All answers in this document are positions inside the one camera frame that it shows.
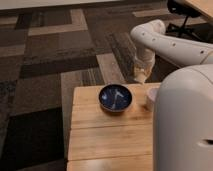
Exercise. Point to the white paper cup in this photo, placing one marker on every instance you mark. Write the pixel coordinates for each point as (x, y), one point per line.
(150, 98)

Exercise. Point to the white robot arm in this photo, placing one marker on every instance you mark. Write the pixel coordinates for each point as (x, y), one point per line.
(183, 109)

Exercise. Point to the wooden desk corner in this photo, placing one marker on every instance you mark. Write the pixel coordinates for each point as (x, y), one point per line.
(205, 7)

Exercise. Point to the blue ceramic bowl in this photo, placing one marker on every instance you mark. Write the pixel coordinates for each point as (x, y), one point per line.
(115, 98)

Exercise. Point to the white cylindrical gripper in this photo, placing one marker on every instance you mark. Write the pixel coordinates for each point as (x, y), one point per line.
(145, 59)

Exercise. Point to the black office chair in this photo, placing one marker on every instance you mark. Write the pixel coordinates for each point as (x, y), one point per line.
(181, 8)

